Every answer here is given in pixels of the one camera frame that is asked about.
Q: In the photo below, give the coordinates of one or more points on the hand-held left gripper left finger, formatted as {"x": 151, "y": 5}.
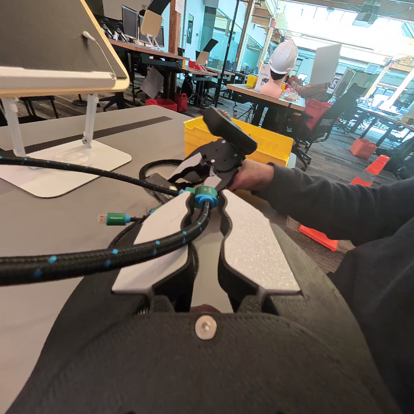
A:
{"x": 148, "y": 275}

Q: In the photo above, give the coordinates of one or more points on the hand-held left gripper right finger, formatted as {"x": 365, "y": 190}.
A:
{"x": 258, "y": 258}

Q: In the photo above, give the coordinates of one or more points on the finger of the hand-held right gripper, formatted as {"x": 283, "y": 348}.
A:
{"x": 190, "y": 165}
{"x": 215, "y": 182}

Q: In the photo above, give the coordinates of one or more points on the yellow plastic bin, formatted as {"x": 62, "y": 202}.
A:
{"x": 275, "y": 148}

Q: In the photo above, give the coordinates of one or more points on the person's right hand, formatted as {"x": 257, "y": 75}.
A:
{"x": 255, "y": 176}

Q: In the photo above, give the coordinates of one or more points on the wooden office desk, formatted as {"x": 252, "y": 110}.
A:
{"x": 252, "y": 93}

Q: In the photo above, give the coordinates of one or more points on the red storage bin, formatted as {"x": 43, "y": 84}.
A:
{"x": 161, "y": 105}

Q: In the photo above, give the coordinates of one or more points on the mannequin head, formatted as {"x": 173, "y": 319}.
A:
{"x": 271, "y": 87}

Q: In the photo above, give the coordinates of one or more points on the black office chair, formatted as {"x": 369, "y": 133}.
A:
{"x": 323, "y": 135}

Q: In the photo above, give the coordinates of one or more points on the black floor pole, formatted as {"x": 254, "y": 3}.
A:
{"x": 231, "y": 48}

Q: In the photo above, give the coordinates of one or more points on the white monitor stand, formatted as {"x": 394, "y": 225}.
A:
{"x": 81, "y": 161}

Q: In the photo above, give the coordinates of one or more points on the white hard hat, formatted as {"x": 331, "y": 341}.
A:
{"x": 284, "y": 56}

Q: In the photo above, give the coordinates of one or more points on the person's dark sweater torso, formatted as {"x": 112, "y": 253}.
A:
{"x": 381, "y": 307}

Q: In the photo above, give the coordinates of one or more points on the orange storage box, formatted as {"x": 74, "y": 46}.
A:
{"x": 364, "y": 148}

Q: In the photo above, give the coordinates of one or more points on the wooden pillar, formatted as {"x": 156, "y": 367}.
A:
{"x": 174, "y": 26}

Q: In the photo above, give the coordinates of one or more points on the computer monitor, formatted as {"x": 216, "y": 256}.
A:
{"x": 129, "y": 22}

